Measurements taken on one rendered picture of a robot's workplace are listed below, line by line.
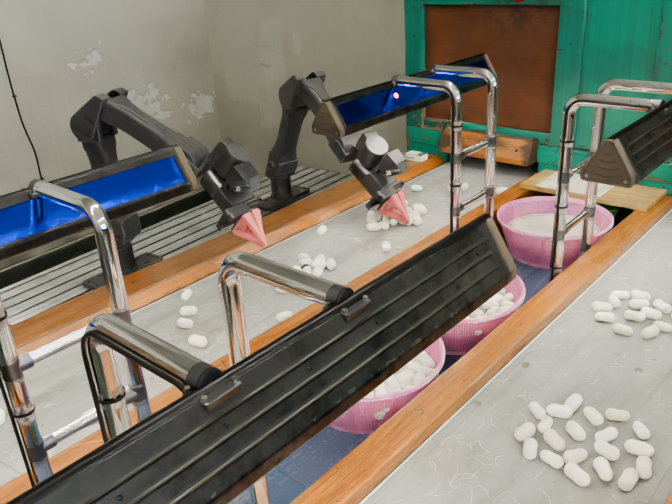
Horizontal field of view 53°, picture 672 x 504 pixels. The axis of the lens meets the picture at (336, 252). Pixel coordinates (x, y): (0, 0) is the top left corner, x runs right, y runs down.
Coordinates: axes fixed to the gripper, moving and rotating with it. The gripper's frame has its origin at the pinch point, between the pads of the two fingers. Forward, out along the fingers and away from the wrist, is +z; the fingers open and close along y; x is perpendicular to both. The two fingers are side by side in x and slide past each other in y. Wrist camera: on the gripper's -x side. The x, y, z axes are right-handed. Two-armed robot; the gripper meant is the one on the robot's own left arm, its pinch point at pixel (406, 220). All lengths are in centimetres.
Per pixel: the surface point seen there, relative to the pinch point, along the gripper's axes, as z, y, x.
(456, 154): -0.6, -6.1, -27.4
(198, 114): -153, 108, 161
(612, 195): 26, 38, -25
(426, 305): 24, -79, -63
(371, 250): 1.9, -15.2, 0.9
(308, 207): -20.1, -7.3, 16.7
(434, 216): 2.5, 10.1, 0.5
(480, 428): 41, -55, -33
